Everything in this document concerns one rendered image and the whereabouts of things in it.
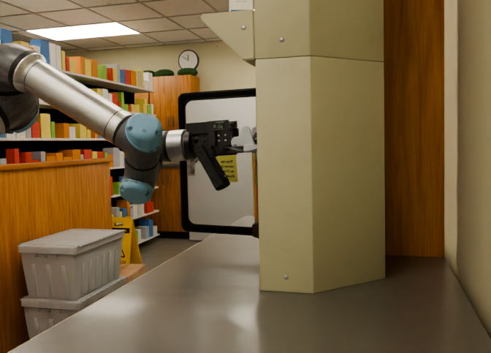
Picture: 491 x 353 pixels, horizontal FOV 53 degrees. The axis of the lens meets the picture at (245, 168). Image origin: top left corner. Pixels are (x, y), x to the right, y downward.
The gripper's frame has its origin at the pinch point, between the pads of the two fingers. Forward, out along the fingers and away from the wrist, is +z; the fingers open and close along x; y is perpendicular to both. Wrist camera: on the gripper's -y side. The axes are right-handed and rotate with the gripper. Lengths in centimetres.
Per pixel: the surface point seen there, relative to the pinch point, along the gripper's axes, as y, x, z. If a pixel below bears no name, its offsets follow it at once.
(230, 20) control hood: 26.3, -14.2, -3.7
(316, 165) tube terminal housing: -3.8, -13.4, 11.8
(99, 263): -67, 167, -152
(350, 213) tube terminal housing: -14.5, -7.1, 17.6
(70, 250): -52, 138, -152
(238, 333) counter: -29.1, -37.0, 0.9
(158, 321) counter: -28.5, -34.5, -14.0
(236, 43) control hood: 21.7, -14.2, -2.8
